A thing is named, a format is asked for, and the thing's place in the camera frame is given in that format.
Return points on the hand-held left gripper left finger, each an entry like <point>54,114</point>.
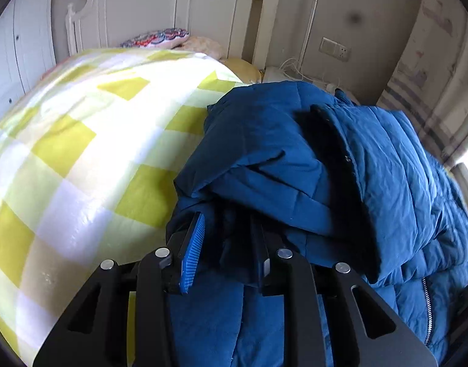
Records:
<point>191,252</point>

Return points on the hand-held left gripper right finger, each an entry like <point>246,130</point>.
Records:
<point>273,275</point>

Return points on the blue padded jacket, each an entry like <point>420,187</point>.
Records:
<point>256,141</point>

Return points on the yellow checkered blanket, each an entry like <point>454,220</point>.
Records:
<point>85,160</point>

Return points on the yellow pillow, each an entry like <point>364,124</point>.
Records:
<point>243,70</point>

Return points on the white nightstand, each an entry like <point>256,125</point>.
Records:
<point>276,74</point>

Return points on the beige pillow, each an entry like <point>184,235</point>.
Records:
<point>205,47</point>

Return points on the colourful patterned pillow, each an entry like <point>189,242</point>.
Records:
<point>157,38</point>

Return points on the white bed headboard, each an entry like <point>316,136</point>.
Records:
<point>142,7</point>

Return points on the printed curtain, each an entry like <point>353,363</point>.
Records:
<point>428,65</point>

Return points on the white wardrobe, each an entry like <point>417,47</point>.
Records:
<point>20,46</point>

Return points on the wall socket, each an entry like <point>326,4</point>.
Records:
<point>335,49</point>

